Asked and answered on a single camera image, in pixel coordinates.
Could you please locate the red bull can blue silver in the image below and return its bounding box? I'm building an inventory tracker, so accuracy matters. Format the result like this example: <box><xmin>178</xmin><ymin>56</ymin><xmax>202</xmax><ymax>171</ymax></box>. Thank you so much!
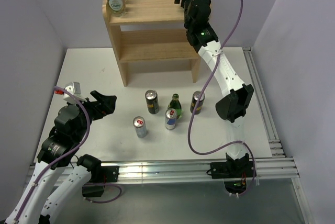
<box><xmin>133</xmin><ymin>116</ymin><xmax>147</xmax><ymax>138</ymax></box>

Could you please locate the black yellow soda can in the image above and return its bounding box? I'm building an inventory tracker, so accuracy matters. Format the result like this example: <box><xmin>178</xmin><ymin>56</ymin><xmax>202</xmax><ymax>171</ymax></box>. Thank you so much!
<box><xmin>145</xmin><ymin>90</ymin><xmax>159</xmax><ymax>114</ymax></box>

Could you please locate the red bull can red tab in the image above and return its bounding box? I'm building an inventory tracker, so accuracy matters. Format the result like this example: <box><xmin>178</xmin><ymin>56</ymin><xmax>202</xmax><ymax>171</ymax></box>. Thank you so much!
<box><xmin>165</xmin><ymin>108</ymin><xmax>177</xmax><ymax>130</ymax></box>

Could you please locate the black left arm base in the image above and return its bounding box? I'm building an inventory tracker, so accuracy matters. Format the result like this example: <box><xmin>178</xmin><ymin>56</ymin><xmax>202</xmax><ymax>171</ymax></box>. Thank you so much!
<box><xmin>74</xmin><ymin>165</ymin><xmax>122</xmax><ymax>204</ymax></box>

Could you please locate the green bottle gold cap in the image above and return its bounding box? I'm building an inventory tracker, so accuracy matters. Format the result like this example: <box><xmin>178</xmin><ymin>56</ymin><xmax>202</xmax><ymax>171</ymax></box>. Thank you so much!
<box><xmin>167</xmin><ymin>93</ymin><xmax>182</xmax><ymax>119</ymax></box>

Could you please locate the wooden shelf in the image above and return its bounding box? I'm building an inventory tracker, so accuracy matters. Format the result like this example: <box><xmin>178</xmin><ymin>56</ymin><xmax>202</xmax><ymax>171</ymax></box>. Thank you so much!
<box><xmin>102</xmin><ymin>0</ymin><xmax>200</xmax><ymax>86</ymax></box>

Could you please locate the black yellow can right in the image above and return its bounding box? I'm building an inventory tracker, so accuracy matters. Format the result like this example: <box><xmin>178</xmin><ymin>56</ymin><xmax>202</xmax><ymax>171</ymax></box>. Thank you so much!
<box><xmin>190</xmin><ymin>91</ymin><xmax>205</xmax><ymax>115</ymax></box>

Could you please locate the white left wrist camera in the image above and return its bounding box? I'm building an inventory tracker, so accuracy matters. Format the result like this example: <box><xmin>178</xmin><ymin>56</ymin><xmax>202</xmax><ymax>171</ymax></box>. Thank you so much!
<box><xmin>54</xmin><ymin>82</ymin><xmax>86</xmax><ymax>104</ymax></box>

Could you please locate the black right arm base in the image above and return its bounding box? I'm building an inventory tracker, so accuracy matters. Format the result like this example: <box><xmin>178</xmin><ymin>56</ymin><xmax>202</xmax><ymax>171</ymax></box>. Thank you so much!
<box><xmin>206</xmin><ymin>158</ymin><xmax>256</xmax><ymax>198</ymax></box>

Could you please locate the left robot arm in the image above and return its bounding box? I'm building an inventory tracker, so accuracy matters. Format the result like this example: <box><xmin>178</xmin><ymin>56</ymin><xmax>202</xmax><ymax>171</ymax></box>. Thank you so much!
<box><xmin>2</xmin><ymin>86</ymin><xmax>117</xmax><ymax>223</ymax></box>

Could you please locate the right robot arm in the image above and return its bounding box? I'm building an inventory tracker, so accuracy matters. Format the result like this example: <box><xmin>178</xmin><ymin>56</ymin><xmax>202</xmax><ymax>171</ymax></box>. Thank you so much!
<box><xmin>174</xmin><ymin>0</ymin><xmax>254</xmax><ymax>177</ymax></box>

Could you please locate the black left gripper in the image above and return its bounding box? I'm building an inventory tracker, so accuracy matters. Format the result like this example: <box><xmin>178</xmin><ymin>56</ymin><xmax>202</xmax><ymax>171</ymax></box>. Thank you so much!
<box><xmin>69</xmin><ymin>89</ymin><xmax>116</xmax><ymax>142</ymax></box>

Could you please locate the aluminium rail frame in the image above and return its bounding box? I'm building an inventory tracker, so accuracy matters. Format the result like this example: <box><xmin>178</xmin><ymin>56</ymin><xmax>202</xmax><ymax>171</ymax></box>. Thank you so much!
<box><xmin>25</xmin><ymin>46</ymin><xmax>309</xmax><ymax>224</ymax></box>

